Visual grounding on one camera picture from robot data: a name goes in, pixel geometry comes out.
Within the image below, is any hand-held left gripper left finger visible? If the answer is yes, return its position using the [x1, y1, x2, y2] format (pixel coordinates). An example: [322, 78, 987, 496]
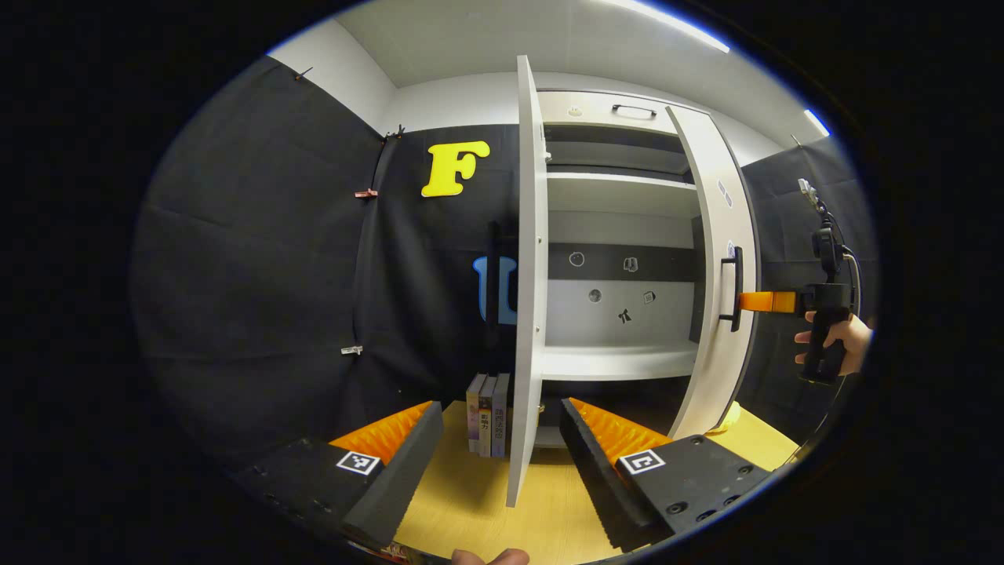
[232, 400, 445, 551]

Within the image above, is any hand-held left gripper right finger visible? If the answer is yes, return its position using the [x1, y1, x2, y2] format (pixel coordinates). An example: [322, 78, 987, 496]
[559, 396, 779, 553]

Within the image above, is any beige door with dice sticker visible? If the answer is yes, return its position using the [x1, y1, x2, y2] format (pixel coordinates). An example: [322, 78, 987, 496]
[665, 104, 760, 440]

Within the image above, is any beige door with checkered sticker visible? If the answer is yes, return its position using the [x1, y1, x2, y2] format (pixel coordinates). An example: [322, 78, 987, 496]
[505, 55, 550, 509]

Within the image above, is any white cabinet shelf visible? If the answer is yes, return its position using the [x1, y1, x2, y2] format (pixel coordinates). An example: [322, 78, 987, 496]
[540, 345, 699, 382]
[547, 172, 701, 219]

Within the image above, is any grey wooden cabinet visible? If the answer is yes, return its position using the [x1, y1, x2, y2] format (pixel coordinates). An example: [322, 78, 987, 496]
[537, 88, 762, 452]

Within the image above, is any beige cabinet drawer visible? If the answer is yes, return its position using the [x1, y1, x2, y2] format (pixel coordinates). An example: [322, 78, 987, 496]
[537, 90, 711, 134]

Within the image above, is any yellow bumpy foam object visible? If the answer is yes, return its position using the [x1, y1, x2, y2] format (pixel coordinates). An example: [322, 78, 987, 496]
[706, 400, 742, 435]

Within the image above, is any black backdrop cloth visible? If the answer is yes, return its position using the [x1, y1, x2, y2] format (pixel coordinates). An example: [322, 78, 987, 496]
[129, 55, 879, 472]

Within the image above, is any long ceiling light panel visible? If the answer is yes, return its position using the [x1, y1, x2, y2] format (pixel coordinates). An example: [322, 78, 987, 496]
[596, 0, 732, 54]

